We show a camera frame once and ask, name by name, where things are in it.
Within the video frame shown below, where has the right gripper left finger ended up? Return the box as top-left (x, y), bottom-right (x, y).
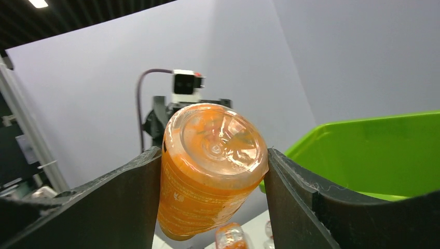
top-left (1, 146), bottom-right (161, 248)

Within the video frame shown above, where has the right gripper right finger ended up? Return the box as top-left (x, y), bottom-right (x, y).
top-left (264, 148), bottom-right (439, 248)

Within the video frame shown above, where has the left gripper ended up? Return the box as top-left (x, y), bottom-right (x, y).
top-left (142, 95), bottom-right (232, 148)

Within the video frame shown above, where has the small orange juice bottle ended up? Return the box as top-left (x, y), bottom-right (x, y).
top-left (157, 103), bottom-right (268, 241)

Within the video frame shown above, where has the green plastic bin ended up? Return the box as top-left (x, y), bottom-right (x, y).
top-left (258, 110), bottom-right (440, 202)

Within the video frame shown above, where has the crushed orange bottle front left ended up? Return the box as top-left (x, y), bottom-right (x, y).
top-left (215, 223), bottom-right (250, 249)

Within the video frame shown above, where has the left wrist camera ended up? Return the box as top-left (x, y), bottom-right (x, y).
top-left (172, 70), bottom-right (205, 103)

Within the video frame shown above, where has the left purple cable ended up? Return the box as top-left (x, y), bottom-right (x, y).
top-left (135, 68), bottom-right (173, 154)

